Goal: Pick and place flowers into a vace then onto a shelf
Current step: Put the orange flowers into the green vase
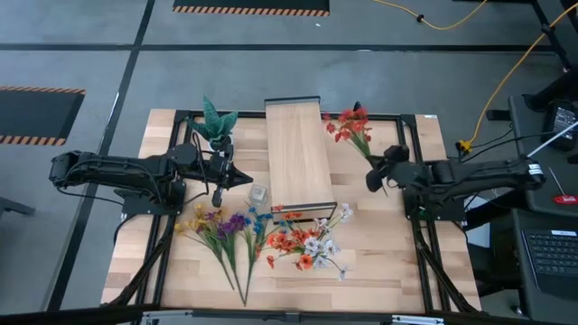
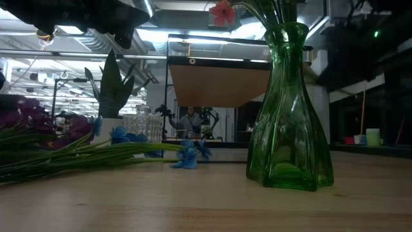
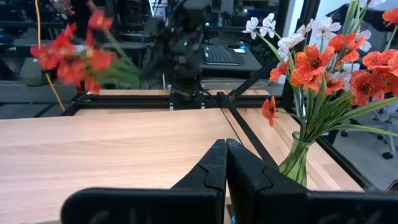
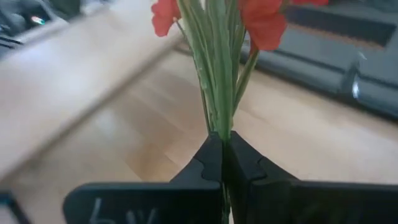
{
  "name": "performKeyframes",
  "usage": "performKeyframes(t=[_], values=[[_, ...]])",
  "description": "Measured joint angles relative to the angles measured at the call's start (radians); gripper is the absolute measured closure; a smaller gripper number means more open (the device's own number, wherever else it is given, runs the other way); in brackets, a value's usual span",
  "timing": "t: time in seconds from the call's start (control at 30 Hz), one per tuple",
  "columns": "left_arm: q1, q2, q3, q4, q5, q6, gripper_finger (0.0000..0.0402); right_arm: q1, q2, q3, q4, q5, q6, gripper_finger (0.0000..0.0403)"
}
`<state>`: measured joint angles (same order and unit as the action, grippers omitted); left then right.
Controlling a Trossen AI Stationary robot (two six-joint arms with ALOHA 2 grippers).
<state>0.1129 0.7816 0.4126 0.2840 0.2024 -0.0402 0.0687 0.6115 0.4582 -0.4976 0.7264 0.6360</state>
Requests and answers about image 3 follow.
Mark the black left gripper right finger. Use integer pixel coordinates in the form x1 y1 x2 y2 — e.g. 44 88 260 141
226 138 398 224

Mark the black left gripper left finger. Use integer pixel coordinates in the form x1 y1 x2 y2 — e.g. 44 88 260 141
60 138 228 224

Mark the green glass vase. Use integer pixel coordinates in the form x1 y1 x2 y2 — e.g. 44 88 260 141
279 130 315 187

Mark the red artificial flower bunch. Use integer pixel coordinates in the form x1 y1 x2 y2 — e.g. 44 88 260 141
30 9 142 94

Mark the white artificial flower bunch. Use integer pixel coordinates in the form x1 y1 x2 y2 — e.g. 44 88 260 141
241 0 387 141

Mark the orange artificial flower bunch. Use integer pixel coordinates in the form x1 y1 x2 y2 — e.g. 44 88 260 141
261 7 398 144

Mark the black keyboard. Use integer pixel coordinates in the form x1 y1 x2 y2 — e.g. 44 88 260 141
203 45 246 67

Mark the person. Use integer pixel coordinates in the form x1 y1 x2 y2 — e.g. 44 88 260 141
49 0 99 41

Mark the grey-green bag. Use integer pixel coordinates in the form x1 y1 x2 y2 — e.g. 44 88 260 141
20 57 47 87

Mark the black office chair base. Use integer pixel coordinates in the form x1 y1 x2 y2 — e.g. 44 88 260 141
340 105 398 160

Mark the black aluminium table frame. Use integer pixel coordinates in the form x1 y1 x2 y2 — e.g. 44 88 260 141
34 57 379 192

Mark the yellow extension cable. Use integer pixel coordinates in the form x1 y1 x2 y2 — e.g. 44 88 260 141
34 0 66 112

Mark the black upright rig post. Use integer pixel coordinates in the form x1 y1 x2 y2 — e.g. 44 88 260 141
281 0 322 108

